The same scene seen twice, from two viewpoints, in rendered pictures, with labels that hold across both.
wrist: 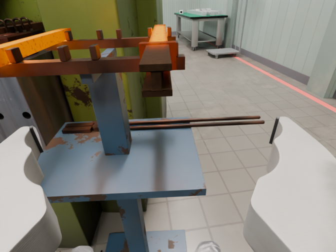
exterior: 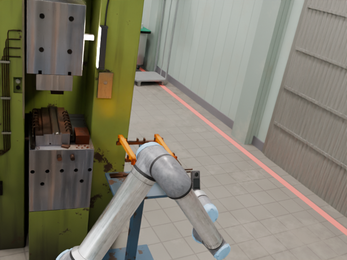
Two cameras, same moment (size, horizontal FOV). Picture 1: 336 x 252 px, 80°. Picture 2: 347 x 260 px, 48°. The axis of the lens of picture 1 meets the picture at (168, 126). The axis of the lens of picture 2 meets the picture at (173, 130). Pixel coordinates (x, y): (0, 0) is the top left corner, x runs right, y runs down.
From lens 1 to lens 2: 209 cm
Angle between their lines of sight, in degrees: 23
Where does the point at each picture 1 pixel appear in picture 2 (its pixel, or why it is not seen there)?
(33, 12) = (53, 99)
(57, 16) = (100, 120)
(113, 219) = not seen: hidden behind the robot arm
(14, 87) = (90, 157)
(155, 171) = (159, 190)
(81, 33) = (109, 127)
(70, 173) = not seen: hidden behind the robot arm
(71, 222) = (81, 237)
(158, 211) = (124, 237)
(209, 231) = (162, 244)
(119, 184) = (150, 194)
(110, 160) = not seen: hidden behind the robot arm
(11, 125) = (79, 174)
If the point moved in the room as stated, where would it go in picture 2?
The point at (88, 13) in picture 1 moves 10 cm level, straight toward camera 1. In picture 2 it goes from (115, 119) to (124, 125)
